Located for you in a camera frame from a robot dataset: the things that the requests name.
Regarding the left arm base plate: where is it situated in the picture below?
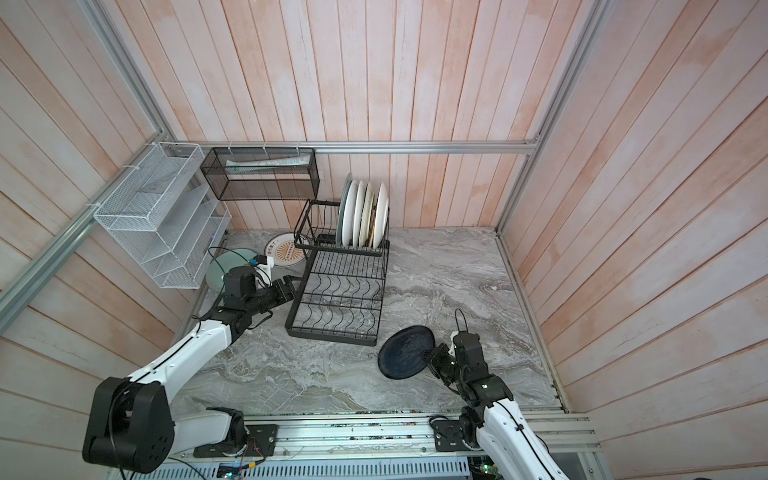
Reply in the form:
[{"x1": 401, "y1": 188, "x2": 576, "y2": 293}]
[{"x1": 193, "y1": 424, "x2": 278, "y2": 458}]

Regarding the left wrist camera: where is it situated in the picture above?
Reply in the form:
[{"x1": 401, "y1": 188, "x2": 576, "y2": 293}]
[{"x1": 249, "y1": 254, "x2": 272, "y2": 288}]

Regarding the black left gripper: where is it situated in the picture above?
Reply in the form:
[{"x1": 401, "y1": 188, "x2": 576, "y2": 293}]
[{"x1": 245, "y1": 274, "x2": 307, "y2": 316}]

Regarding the white plate orange sunburst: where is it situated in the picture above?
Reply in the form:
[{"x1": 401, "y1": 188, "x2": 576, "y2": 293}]
[
  {"x1": 264, "y1": 233, "x2": 305, "y2": 267},
  {"x1": 351, "y1": 181, "x2": 367, "y2": 247}
]

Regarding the white plate dark green rim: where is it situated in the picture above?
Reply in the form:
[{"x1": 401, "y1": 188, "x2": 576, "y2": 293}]
[{"x1": 372, "y1": 183, "x2": 389, "y2": 248}]

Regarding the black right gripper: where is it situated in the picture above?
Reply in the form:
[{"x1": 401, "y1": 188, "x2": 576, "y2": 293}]
[{"x1": 421, "y1": 340, "x2": 467, "y2": 383}]

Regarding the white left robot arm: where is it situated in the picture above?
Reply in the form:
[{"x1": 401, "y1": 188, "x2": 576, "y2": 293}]
[{"x1": 82, "y1": 264, "x2": 298, "y2": 474}]

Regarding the white mesh wall shelf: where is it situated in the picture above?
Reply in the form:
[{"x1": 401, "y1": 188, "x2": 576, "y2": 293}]
[{"x1": 94, "y1": 143, "x2": 231, "y2": 289}]

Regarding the black round plate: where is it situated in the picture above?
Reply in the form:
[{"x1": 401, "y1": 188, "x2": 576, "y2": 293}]
[{"x1": 377, "y1": 325, "x2": 435, "y2": 380}]

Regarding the yellow woven plate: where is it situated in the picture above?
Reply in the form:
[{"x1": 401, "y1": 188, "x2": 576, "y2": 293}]
[{"x1": 367, "y1": 194, "x2": 378, "y2": 248}]

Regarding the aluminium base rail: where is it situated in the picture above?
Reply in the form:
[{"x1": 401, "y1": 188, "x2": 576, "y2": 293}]
[{"x1": 101, "y1": 411, "x2": 601, "y2": 466}]

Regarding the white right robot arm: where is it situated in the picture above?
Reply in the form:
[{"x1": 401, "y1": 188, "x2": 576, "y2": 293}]
[{"x1": 424, "y1": 331, "x2": 567, "y2": 479}]

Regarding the black mesh wall basket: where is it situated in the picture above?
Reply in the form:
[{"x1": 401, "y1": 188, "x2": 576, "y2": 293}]
[{"x1": 201, "y1": 146, "x2": 320, "y2": 201}]

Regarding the black wire dish rack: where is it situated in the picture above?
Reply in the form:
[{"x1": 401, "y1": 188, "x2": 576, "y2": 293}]
[{"x1": 285, "y1": 200, "x2": 390, "y2": 346}]

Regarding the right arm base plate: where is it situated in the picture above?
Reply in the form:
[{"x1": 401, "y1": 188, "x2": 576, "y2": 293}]
[{"x1": 428, "y1": 415, "x2": 480, "y2": 452}]

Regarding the white plate black ring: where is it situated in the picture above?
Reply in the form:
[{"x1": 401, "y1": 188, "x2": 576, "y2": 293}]
[{"x1": 341, "y1": 179, "x2": 360, "y2": 248}]

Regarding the aluminium wall frame rail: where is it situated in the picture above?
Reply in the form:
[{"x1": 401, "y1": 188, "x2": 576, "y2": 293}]
[{"x1": 198, "y1": 140, "x2": 538, "y2": 155}]

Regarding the pale green leaf plate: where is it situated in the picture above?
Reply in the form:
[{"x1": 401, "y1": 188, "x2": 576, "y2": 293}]
[{"x1": 205, "y1": 248, "x2": 256, "y2": 292}]

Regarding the cream plate with berry sprigs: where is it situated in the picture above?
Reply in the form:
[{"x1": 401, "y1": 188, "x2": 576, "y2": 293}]
[{"x1": 358, "y1": 182, "x2": 374, "y2": 247}]

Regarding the large grey-green plate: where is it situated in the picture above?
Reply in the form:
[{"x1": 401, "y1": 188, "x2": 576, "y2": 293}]
[{"x1": 335, "y1": 172, "x2": 353, "y2": 246}]

